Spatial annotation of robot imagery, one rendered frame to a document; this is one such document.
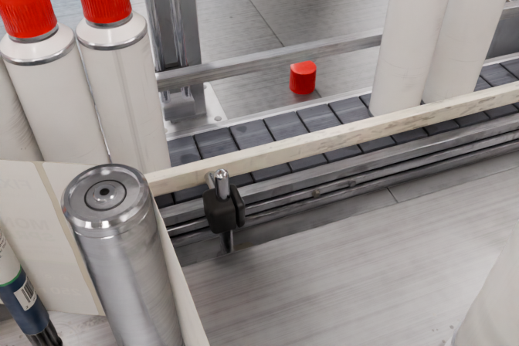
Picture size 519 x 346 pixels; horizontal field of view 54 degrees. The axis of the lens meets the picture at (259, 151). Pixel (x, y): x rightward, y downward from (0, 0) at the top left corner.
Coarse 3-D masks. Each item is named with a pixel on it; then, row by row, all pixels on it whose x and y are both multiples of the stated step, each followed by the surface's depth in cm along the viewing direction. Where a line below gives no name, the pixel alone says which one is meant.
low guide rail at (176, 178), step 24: (480, 96) 52; (504, 96) 53; (360, 120) 49; (384, 120) 49; (408, 120) 50; (432, 120) 51; (264, 144) 47; (288, 144) 47; (312, 144) 48; (336, 144) 49; (168, 168) 45; (192, 168) 45; (216, 168) 45; (240, 168) 46; (168, 192) 45
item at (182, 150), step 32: (512, 64) 62; (224, 128) 54; (256, 128) 54; (288, 128) 54; (320, 128) 54; (416, 128) 54; (448, 128) 54; (192, 160) 50; (320, 160) 50; (192, 192) 47
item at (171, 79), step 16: (512, 16) 57; (368, 32) 52; (288, 48) 50; (304, 48) 50; (320, 48) 50; (336, 48) 51; (352, 48) 52; (208, 64) 48; (224, 64) 48; (240, 64) 48; (256, 64) 49; (272, 64) 49; (288, 64) 50; (160, 80) 46; (176, 80) 47; (192, 80) 47; (208, 80) 48
